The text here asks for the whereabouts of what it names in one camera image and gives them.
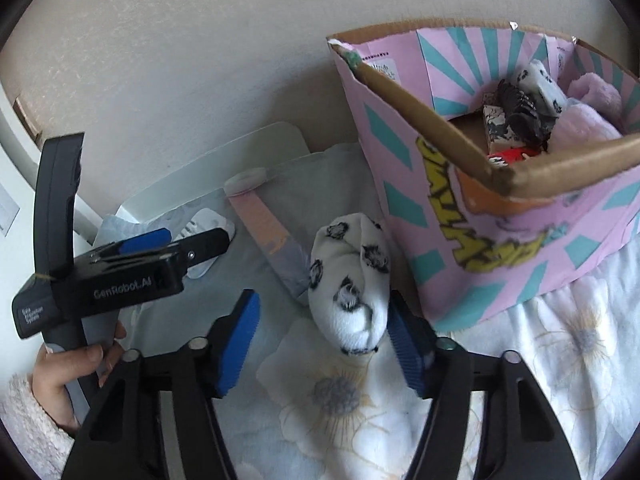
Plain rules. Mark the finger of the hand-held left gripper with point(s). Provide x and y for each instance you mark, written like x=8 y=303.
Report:
x=205 y=245
x=145 y=241

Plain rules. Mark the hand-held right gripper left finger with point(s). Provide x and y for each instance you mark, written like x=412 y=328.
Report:
x=240 y=345

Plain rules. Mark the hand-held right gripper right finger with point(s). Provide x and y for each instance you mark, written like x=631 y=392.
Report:
x=407 y=350

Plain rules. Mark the white sock with black print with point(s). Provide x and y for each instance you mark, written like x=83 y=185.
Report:
x=545 y=85
x=350 y=270

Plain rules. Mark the pink striped cardboard box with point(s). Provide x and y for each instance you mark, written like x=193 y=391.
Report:
x=390 y=135

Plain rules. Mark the pink fluffy cloth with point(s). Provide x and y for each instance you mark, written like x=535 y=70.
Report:
x=585 y=125

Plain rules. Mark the person's left forearm fuzzy sleeve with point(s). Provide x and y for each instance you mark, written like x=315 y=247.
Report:
x=25 y=425

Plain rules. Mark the person's left hand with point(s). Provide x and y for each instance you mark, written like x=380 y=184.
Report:
x=55 y=375

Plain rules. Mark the silver pill blister pack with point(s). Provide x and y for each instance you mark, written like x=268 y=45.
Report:
x=210 y=220

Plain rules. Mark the white plastic tray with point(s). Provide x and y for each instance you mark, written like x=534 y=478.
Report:
x=225 y=160

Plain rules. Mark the floral bedsheet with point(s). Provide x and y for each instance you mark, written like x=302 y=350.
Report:
x=575 y=385

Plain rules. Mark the red snack packet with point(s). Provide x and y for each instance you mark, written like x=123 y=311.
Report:
x=510 y=156

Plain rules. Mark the black rolled sock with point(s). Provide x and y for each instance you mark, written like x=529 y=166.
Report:
x=522 y=115

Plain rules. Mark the white window frame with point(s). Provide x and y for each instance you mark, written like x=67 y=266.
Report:
x=10 y=160

